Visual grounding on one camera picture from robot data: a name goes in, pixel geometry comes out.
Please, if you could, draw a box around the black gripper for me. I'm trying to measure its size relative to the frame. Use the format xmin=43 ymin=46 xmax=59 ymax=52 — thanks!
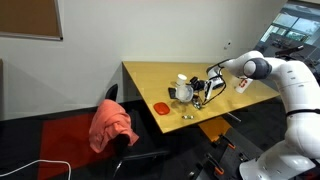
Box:
xmin=189 ymin=75 xmax=206 ymax=93

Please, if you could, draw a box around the clear plastic bowl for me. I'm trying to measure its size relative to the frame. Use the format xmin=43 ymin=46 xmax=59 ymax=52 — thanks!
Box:
xmin=174 ymin=84 xmax=195 ymax=103

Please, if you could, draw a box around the orange plastic lid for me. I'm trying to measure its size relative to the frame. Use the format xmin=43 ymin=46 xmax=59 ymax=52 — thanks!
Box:
xmin=153 ymin=101 xmax=171 ymax=116

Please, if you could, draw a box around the small white paper cup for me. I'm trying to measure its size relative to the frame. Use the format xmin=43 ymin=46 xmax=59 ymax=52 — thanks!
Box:
xmin=175 ymin=73 xmax=188 ymax=88

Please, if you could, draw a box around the black office chair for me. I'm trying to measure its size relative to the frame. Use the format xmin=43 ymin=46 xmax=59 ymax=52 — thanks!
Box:
xmin=105 ymin=83 xmax=172 ymax=179

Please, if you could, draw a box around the salmon pink cloth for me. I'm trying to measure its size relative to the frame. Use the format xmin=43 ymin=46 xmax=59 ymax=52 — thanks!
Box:
xmin=88 ymin=98 xmax=140 ymax=154

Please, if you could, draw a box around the glass window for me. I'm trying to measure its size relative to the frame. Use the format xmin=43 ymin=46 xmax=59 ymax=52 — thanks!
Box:
xmin=259 ymin=1 xmax=320 ymax=46

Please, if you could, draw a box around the brown cork board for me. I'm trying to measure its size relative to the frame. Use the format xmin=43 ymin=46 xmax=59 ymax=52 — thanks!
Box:
xmin=0 ymin=0 xmax=65 ymax=41

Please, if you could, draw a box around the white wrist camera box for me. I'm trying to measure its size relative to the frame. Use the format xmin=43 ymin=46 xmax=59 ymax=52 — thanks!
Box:
xmin=203 ymin=79 xmax=213 ymax=101

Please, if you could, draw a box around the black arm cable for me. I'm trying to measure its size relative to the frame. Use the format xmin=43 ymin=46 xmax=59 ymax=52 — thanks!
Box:
xmin=199 ymin=59 xmax=228 ymax=107

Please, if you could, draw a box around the thin white cord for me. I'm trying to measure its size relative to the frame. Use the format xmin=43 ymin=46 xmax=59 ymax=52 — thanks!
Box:
xmin=225 ymin=112 xmax=242 ymax=124

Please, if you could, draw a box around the black clamp orange handle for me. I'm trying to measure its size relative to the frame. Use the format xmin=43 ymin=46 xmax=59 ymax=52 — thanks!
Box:
xmin=204 ymin=152 xmax=225 ymax=176
xmin=218 ymin=133 xmax=237 ymax=150

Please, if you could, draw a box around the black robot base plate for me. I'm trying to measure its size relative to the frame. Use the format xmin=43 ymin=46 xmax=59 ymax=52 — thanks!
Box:
xmin=188 ymin=128 xmax=264 ymax=180

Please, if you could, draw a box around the white floor cable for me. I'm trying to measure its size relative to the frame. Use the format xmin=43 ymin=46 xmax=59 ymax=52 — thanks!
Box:
xmin=0 ymin=159 xmax=72 ymax=180

